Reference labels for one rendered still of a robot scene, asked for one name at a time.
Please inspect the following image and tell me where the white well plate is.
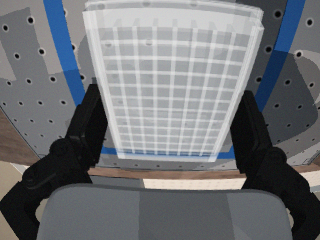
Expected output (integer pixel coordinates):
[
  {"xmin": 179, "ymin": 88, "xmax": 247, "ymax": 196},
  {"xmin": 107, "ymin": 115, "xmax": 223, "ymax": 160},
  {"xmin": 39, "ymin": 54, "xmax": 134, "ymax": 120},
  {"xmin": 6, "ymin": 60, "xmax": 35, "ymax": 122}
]
[{"xmin": 82, "ymin": 0, "xmax": 264, "ymax": 162}]

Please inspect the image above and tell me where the grey flat rectangular plate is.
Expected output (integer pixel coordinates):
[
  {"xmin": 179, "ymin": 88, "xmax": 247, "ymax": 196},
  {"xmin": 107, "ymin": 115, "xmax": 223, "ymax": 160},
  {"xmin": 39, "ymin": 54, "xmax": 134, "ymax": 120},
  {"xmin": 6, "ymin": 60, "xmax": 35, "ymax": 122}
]
[{"xmin": 0, "ymin": 0, "xmax": 320, "ymax": 171}]

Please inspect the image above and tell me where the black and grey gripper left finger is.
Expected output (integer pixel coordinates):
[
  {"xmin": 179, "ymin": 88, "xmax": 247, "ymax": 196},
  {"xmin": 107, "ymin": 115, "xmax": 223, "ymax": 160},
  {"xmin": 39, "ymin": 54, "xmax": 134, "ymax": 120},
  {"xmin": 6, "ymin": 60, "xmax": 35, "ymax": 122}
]
[{"xmin": 0, "ymin": 84, "xmax": 108, "ymax": 240}]

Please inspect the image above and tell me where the blue tape outline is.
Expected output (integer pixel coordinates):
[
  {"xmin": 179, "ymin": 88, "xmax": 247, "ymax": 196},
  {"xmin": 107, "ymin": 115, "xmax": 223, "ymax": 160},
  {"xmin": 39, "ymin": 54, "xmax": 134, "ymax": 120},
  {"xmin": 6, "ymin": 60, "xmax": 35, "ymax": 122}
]
[{"xmin": 43, "ymin": 0, "xmax": 306, "ymax": 159}]

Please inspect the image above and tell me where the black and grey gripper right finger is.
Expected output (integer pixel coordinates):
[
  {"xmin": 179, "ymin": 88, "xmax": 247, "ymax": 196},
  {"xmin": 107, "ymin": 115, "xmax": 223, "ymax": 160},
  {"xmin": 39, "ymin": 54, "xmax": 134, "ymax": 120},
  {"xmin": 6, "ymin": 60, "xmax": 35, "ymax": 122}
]
[{"xmin": 230, "ymin": 90, "xmax": 320, "ymax": 240}]

